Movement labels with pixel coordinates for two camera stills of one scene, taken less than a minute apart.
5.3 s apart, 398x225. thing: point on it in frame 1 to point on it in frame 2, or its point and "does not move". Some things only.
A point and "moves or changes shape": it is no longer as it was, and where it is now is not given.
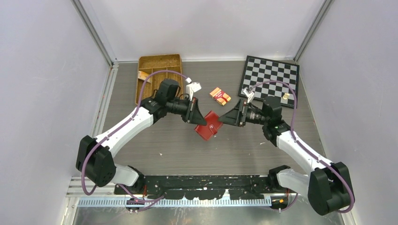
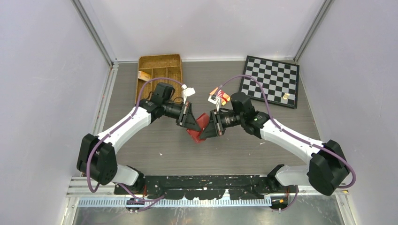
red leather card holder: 213,125 moves or changes shape
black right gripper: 237,116 to 214,128
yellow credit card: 144,76 does not move
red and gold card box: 220,96 does not move
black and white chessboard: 267,78 does not move
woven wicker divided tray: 148,64 does not move
